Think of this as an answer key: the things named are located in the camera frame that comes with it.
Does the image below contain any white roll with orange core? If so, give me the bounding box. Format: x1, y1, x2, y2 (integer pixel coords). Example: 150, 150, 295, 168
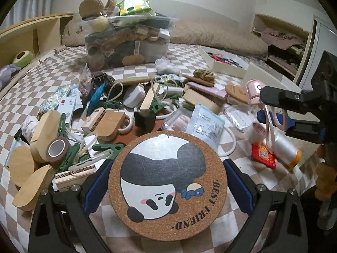
271, 130, 303, 169

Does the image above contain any wooden bedside shelf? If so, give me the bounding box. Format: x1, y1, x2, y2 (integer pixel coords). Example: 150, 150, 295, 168
0, 13, 74, 75

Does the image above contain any light wooden bar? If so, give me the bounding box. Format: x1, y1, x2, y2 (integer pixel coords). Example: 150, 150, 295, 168
139, 83, 160, 111

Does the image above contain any green clothespin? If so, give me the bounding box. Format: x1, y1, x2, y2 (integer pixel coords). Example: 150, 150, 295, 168
101, 99, 124, 110
149, 99, 165, 114
92, 144, 126, 160
56, 144, 81, 176

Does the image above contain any shallow white box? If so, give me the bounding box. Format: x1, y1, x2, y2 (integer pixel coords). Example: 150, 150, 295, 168
199, 46, 249, 79

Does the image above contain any clear ribbed plastic packet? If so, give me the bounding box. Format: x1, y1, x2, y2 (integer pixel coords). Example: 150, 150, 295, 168
224, 108, 257, 132

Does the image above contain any pile of pink clothes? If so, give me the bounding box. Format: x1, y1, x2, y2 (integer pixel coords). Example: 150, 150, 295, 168
261, 28, 307, 51

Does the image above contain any clear packet with red print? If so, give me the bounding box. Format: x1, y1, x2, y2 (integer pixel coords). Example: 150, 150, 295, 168
247, 122, 267, 143

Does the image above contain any green tape roll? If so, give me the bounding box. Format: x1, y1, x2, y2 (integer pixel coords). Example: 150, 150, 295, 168
12, 51, 34, 68

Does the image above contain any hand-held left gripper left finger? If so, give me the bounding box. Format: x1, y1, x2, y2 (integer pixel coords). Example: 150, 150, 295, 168
29, 159, 114, 253

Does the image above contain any light wooden box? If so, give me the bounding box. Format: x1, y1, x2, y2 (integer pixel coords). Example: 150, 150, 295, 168
183, 88, 222, 114

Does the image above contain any person's right hand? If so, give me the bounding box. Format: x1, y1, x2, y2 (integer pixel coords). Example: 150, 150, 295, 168
314, 145, 337, 202

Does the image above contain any white ring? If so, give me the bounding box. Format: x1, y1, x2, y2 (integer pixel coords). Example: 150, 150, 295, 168
118, 114, 135, 135
218, 126, 236, 159
155, 100, 180, 120

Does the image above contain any white cloth bundle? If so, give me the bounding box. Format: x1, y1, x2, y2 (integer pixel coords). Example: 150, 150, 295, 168
155, 58, 183, 76

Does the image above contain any floral patterned pouch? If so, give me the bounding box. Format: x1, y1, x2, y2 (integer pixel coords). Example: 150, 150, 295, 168
37, 86, 71, 120

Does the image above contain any grey curtain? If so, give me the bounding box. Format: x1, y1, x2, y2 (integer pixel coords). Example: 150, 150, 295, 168
3, 0, 55, 27

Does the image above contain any silver metal cylinder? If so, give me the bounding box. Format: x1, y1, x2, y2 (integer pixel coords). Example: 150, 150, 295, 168
163, 86, 184, 97

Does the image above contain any jute rope bundle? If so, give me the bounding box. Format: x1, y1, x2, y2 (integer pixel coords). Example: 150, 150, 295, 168
193, 69, 215, 85

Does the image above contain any oval wooden tag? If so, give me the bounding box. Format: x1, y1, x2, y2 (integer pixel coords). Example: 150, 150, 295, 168
225, 84, 249, 104

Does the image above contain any wooden block with dotted strip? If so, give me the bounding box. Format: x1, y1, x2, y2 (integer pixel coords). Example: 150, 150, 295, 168
53, 163, 97, 193
82, 107, 106, 135

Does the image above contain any green wet wipes pack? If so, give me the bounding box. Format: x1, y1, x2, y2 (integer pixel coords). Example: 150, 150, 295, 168
116, 0, 156, 17

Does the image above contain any brown tape roll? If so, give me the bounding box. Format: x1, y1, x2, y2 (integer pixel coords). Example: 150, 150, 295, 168
47, 137, 71, 159

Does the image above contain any purple plush toy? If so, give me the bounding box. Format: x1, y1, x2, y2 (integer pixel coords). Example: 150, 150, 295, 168
0, 65, 21, 90

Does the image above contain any clear plastic storage bin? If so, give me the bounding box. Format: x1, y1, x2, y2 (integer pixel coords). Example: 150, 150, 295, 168
78, 16, 179, 69

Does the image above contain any clear bag with pink contents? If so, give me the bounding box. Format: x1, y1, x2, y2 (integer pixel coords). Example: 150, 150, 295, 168
162, 109, 195, 132

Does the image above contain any rounded wooden block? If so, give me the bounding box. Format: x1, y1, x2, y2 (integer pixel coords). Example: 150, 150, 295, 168
93, 110, 127, 141

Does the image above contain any pink flat box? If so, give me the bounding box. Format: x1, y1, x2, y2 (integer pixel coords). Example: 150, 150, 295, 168
188, 82, 228, 98

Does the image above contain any white plastic clip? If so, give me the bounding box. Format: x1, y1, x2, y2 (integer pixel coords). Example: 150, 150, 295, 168
69, 149, 114, 171

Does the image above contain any open closet shelf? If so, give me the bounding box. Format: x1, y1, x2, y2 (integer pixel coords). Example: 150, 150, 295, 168
253, 13, 316, 85

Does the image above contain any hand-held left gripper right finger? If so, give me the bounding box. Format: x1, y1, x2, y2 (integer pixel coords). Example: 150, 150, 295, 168
222, 159, 308, 253

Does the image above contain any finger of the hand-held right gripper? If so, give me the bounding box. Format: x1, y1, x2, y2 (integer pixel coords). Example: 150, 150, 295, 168
259, 86, 321, 115
257, 109, 324, 144

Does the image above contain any pink small device with strap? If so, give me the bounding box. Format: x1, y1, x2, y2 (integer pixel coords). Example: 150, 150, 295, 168
245, 79, 282, 153

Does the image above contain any white closet door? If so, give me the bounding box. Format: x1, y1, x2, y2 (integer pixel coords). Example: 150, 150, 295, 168
293, 16, 330, 85

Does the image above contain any white paper packet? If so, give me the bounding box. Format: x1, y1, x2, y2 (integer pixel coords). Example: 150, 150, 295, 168
56, 96, 77, 125

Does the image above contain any blue plastic clip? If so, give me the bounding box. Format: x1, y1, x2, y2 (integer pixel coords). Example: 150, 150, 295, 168
88, 83, 106, 109

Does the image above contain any panda cork coaster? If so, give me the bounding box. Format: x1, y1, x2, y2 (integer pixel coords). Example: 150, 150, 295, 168
108, 131, 228, 241

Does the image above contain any white power adapter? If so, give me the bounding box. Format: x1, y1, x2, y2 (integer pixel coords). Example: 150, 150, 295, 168
123, 85, 146, 108

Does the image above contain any white lace roll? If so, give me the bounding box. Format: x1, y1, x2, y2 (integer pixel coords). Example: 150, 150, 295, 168
21, 118, 39, 141

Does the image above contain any large white cardboard box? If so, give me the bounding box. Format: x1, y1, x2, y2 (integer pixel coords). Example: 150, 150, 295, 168
243, 62, 301, 88

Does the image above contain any beige knitted plush toy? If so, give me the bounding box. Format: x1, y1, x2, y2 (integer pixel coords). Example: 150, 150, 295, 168
79, 0, 118, 32

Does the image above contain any pile of colourful lighters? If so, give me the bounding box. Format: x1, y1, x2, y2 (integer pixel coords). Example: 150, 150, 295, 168
207, 51, 244, 66

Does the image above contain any clear bag of brown beads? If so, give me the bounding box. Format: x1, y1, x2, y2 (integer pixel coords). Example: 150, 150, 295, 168
79, 66, 93, 101

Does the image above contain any white blue paper sachet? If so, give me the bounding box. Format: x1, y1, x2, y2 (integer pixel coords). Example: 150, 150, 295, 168
188, 105, 225, 140

